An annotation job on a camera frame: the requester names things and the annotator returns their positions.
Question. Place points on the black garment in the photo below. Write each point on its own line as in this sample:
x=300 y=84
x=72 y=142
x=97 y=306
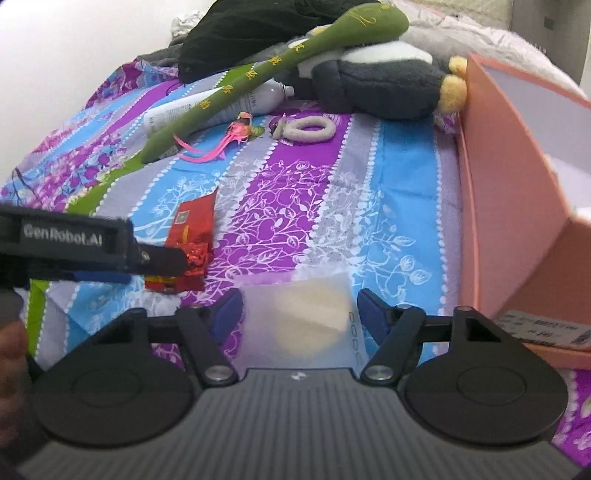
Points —
x=240 y=32

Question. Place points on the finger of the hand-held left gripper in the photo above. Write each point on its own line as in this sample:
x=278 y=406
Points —
x=159 y=261

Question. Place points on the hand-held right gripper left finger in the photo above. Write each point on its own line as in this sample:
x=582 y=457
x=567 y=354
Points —
x=228 y=310

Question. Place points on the white crumpled cloth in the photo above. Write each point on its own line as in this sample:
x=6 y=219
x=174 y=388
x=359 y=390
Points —
x=187 y=25

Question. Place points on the person's left hand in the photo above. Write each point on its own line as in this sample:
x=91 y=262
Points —
x=11 y=374

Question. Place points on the pink box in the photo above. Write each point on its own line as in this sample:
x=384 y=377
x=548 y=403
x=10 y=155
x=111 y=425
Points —
x=503 y=184

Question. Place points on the dark grey cloth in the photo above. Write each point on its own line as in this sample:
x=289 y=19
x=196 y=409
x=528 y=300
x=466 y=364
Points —
x=159 y=53

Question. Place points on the translucent plastic pouch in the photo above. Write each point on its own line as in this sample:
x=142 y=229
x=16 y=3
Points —
x=300 y=314

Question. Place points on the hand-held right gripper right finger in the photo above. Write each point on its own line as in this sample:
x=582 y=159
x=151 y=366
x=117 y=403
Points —
x=370 y=310

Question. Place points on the white spray bottle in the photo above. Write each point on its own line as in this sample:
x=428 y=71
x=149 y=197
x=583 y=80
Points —
x=263 y=98

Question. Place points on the red foil packet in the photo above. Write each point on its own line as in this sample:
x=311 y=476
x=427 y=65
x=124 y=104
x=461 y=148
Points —
x=194 y=221

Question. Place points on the green plush stick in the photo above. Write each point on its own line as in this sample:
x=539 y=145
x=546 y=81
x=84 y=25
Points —
x=258 y=69

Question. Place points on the grey quilt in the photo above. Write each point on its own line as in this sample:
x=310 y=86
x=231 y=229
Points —
x=508 y=50

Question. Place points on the pink ribbon bird ornament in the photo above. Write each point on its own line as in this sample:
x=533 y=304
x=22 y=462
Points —
x=240 y=127

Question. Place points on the white fluffy hair scrunchie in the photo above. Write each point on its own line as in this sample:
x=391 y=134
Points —
x=302 y=136

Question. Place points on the floral striped bedsheet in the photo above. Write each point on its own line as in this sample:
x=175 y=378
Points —
x=323 y=207

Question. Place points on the grey penguin plush toy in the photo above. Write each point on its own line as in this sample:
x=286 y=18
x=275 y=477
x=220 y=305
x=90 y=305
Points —
x=383 y=83

